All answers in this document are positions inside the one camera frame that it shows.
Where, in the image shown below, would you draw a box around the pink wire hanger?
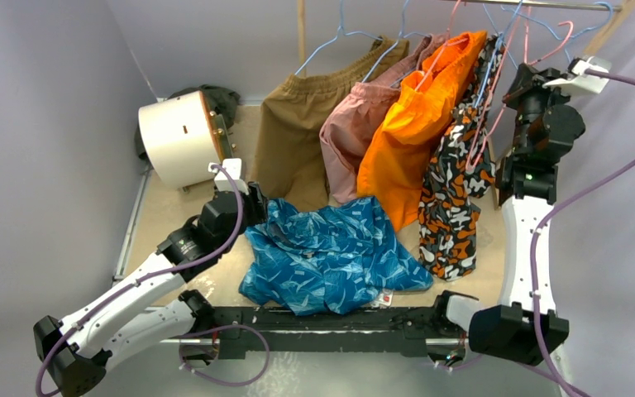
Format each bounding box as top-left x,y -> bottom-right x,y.
414,0 -> 469,92
464,5 -> 575,171

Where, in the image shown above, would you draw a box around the blue patterned shorts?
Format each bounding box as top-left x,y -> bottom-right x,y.
239,197 -> 433,316

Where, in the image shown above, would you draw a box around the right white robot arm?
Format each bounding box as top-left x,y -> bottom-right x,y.
431,58 -> 585,366

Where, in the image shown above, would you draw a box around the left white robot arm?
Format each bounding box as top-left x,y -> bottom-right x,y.
33,182 -> 268,396

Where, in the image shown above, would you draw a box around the brown shorts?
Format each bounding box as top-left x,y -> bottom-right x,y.
251,36 -> 410,212

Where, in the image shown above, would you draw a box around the camouflage patterned shorts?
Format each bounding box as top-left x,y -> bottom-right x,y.
418,36 -> 496,281

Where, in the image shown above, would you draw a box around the pink shorts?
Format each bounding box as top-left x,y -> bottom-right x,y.
319,35 -> 445,204

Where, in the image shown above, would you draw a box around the orange shorts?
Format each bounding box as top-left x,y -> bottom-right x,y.
356,31 -> 489,231

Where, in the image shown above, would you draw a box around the wooden diagonal rack bar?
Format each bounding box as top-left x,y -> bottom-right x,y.
492,0 -> 635,168

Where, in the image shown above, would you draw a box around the white cylindrical drum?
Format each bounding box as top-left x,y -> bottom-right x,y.
138,90 -> 234,189

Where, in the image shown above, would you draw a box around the dark green cloth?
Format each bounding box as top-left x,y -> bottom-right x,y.
133,84 -> 241,164

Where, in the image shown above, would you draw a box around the metal hanging rod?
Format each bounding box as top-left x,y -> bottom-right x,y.
466,0 -> 623,12

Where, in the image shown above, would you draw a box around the white printed card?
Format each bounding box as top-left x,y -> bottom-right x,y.
370,289 -> 394,308

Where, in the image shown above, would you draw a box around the wooden rack pole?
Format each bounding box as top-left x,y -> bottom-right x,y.
295,0 -> 307,75

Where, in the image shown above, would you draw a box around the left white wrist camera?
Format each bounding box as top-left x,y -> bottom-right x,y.
208,158 -> 249,194

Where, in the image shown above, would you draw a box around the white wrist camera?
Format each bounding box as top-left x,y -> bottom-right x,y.
208,158 -> 249,194
542,55 -> 612,97

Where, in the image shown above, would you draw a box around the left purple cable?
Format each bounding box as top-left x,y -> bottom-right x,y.
35,163 -> 245,397

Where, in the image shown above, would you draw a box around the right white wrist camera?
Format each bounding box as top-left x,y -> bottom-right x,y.
542,55 -> 612,97

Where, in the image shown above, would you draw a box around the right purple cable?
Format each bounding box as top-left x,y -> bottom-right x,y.
528,68 -> 635,397

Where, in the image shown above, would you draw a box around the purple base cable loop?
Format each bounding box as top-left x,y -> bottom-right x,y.
178,324 -> 271,388

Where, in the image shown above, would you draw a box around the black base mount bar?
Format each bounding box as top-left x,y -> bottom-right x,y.
209,307 -> 463,359

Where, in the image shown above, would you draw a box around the empty blue wire hanger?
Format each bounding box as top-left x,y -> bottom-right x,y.
483,1 -> 618,69

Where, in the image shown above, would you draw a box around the blue wire hanger left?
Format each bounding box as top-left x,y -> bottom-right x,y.
294,0 -> 383,77

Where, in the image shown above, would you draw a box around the aluminium frame rail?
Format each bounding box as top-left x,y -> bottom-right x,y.
87,171 -> 566,396

